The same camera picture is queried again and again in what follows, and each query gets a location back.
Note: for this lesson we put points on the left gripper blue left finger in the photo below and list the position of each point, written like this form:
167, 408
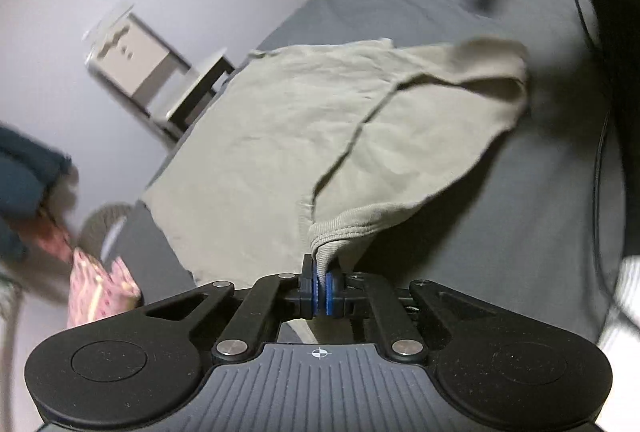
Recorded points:
308, 288

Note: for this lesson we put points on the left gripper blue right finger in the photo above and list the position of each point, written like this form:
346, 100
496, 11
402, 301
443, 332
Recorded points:
336, 288

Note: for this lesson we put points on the olive beige garment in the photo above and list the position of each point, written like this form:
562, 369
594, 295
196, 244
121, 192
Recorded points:
314, 149

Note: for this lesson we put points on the white bowl in basket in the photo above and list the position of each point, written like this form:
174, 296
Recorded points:
110, 238

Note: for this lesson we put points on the pink striped folded cloth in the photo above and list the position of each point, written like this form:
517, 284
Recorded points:
97, 292

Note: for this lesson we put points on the woven grey basket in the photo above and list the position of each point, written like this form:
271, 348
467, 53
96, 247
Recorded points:
97, 224

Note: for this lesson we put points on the pink hanging garment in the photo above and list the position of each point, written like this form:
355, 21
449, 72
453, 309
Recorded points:
44, 233

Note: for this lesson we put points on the white and black chair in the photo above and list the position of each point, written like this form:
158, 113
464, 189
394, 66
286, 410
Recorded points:
148, 75

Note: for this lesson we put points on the dark teal hanging jacket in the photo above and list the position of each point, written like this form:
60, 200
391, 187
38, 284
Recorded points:
29, 172

